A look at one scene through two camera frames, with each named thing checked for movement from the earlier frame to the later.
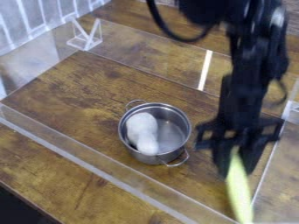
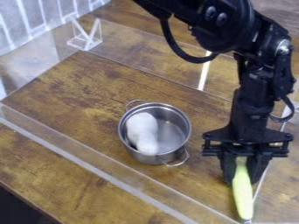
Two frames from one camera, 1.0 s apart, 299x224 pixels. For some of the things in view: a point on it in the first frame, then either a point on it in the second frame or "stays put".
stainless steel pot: x=173 y=129 stays put
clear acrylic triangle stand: x=82 y=40 stays put
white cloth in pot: x=142 y=129 stays put
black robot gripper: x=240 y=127 → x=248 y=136
